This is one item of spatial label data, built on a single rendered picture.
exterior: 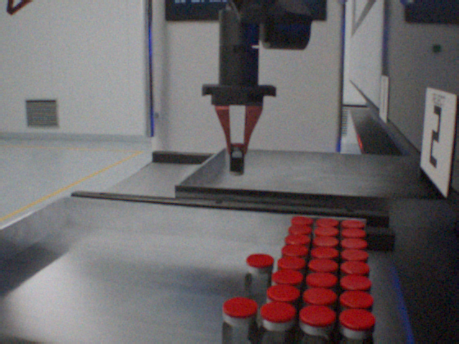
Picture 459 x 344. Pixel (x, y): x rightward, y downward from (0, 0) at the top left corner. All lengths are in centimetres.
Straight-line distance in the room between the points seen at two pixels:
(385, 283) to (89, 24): 630
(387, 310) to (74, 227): 35
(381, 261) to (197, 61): 83
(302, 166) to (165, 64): 53
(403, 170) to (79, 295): 58
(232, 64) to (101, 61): 587
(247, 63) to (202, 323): 39
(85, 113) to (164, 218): 617
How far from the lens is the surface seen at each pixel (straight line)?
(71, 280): 42
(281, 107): 115
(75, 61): 667
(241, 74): 63
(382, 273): 44
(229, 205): 54
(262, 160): 80
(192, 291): 38
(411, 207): 55
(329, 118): 116
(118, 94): 637
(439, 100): 31
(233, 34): 63
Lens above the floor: 107
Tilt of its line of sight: 14 degrees down
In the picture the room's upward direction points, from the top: straight up
